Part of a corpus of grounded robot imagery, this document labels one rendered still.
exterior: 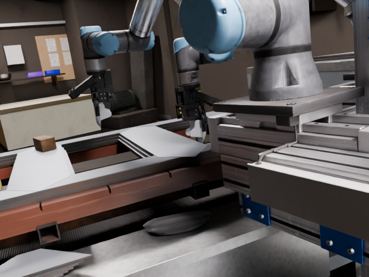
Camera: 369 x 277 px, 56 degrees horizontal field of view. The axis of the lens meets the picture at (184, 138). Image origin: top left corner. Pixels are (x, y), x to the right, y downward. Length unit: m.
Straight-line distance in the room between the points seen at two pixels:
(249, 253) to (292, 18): 0.76
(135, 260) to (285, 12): 0.65
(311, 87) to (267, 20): 0.16
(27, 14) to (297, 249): 8.31
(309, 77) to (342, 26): 3.73
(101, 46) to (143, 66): 6.16
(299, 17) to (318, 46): 3.89
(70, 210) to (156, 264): 0.28
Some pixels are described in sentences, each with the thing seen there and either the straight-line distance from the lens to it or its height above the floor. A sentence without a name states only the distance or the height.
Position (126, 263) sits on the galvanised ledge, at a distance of 0.92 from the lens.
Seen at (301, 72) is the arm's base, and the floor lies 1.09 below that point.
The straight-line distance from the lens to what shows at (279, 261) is 1.30.
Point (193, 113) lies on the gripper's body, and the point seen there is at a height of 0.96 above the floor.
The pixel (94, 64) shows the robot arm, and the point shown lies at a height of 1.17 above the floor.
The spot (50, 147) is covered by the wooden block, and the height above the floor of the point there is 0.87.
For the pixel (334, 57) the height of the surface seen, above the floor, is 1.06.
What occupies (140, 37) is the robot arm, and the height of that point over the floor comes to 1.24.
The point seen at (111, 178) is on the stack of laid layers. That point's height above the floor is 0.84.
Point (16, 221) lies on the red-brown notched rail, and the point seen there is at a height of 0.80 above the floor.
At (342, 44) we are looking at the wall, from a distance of 4.45.
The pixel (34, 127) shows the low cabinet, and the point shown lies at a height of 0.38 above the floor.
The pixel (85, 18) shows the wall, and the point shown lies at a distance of 8.30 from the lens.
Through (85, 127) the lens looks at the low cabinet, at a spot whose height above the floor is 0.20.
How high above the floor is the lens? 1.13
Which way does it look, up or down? 12 degrees down
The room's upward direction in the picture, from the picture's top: 8 degrees counter-clockwise
